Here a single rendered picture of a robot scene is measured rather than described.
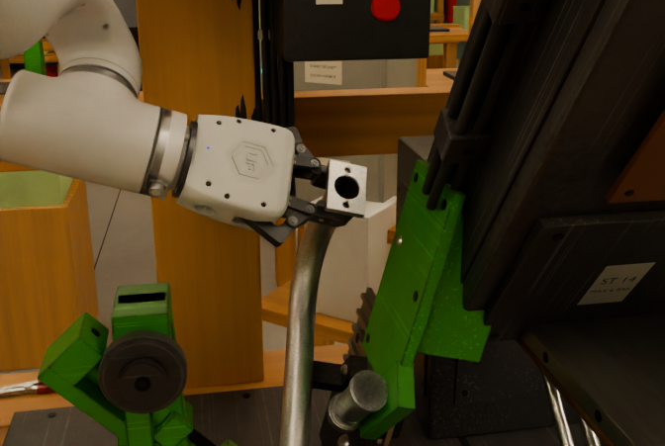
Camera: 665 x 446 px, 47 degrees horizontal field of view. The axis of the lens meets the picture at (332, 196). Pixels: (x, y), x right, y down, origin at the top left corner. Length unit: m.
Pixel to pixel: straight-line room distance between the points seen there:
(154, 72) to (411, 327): 0.47
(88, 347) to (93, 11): 0.30
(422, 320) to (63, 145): 0.35
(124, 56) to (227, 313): 0.45
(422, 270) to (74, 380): 0.32
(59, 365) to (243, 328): 0.42
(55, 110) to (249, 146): 0.18
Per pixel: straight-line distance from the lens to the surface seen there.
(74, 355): 0.72
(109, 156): 0.70
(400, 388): 0.71
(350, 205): 0.75
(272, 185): 0.73
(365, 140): 1.12
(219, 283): 1.06
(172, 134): 0.71
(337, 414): 0.76
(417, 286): 0.71
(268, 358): 1.20
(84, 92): 0.72
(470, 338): 0.74
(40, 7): 0.62
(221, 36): 0.98
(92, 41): 0.76
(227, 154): 0.73
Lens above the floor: 1.47
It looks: 18 degrees down
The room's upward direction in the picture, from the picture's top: straight up
